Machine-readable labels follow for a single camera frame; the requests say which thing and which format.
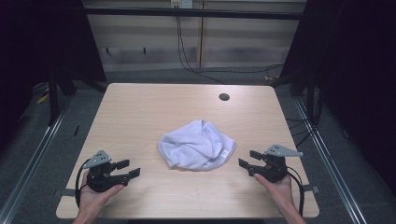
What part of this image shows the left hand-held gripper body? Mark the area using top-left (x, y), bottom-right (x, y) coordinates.
top-left (81, 149), bottom-right (131, 193)

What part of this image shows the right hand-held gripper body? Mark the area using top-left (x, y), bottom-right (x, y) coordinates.
top-left (247, 143), bottom-right (304, 184)

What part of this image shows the lavender printed towel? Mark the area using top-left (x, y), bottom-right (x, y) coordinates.
top-left (157, 119), bottom-right (237, 172)

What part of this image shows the person's left hand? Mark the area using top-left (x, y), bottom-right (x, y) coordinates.
top-left (77, 170), bottom-right (125, 219)

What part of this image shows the person's right hand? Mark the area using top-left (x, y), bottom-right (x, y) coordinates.
top-left (252, 173), bottom-right (297, 217)

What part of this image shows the yellow floor object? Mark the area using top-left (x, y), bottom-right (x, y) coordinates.
top-left (35, 92), bottom-right (50, 105)

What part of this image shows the black curtain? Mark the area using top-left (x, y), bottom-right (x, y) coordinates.
top-left (270, 0), bottom-right (396, 195)
top-left (0, 0), bottom-right (107, 153)

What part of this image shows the black horizontal bar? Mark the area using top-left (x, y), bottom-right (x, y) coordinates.
top-left (83, 7), bottom-right (309, 21)

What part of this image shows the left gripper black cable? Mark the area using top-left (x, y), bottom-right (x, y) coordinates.
top-left (74, 158), bottom-right (92, 209)

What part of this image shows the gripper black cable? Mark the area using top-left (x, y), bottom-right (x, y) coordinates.
top-left (74, 158), bottom-right (92, 209)
top-left (285, 166), bottom-right (306, 218)

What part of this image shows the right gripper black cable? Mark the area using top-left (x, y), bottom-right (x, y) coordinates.
top-left (285, 166), bottom-right (306, 218)

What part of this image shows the grey table edge strap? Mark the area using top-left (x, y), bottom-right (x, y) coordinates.
top-left (53, 188), bottom-right (78, 198)
top-left (302, 184), bottom-right (321, 194)

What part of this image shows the metal floor rail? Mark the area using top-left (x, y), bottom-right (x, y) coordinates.
top-left (0, 98), bottom-right (74, 224)
top-left (292, 96), bottom-right (370, 224)

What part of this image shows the black wall power cable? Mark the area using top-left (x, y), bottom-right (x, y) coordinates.
top-left (175, 14), bottom-right (285, 86)

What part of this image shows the white wall socket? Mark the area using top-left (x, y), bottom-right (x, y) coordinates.
top-left (169, 0), bottom-right (194, 9)

